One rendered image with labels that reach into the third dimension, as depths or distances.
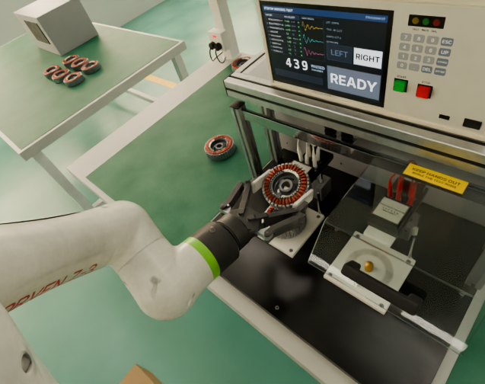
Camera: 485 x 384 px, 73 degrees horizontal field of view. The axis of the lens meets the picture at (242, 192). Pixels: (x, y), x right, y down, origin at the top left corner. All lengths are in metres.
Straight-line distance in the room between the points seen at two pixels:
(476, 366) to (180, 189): 0.90
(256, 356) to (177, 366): 0.37
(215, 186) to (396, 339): 0.68
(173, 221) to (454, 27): 0.85
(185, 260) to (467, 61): 0.52
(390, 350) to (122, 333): 1.40
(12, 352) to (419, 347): 0.72
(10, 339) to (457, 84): 0.58
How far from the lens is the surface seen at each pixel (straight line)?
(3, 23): 5.03
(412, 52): 0.59
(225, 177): 1.12
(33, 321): 2.27
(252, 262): 0.88
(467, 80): 0.59
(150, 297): 0.56
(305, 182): 0.74
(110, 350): 1.90
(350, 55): 0.64
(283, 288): 0.83
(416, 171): 0.64
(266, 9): 0.71
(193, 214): 1.06
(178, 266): 0.57
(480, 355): 0.85
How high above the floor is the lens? 1.53
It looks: 47 degrees down
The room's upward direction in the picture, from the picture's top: 20 degrees counter-clockwise
